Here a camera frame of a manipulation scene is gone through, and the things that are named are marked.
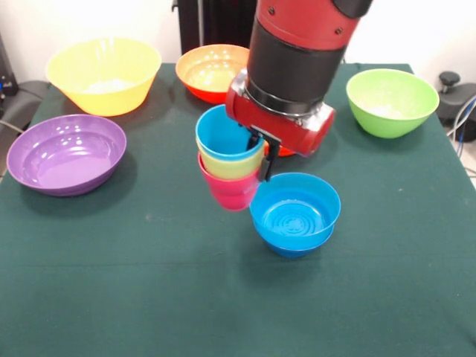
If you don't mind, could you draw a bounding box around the black chair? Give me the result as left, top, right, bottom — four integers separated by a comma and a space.
0, 80, 51, 135

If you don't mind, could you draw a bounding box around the purple bowl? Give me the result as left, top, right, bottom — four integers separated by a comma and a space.
6, 113, 128, 197

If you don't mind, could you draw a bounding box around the yellow-green cup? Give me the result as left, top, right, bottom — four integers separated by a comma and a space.
196, 140, 266, 180

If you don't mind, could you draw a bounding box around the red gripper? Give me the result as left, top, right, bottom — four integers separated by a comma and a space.
225, 67, 336, 183

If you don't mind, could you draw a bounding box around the red cup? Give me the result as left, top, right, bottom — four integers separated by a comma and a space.
197, 154, 260, 212

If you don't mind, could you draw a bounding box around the light green bowl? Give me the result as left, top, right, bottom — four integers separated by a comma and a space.
346, 68, 440, 139

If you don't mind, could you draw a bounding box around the grey blue cable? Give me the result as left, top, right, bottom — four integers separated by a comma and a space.
446, 94, 476, 144

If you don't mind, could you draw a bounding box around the black rounded base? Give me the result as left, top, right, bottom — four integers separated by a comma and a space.
434, 83, 476, 129

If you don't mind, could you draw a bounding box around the dark green tablecloth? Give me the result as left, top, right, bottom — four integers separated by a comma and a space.
0, 62, 476, 357

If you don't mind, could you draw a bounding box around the large yellow bowl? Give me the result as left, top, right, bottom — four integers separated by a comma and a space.
45, 36, 163, 118

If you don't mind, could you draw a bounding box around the light blue bowl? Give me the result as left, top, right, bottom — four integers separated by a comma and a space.
248, 172, 342, 243

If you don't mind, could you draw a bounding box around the dark blue bowl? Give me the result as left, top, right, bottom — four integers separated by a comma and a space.
254, 224, 335, 260

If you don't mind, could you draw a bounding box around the black knob clamp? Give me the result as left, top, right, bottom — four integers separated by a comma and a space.
438, 71, 461, 97

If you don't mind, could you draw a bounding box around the light blue cup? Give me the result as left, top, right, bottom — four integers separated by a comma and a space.
195, 104, 266, 161

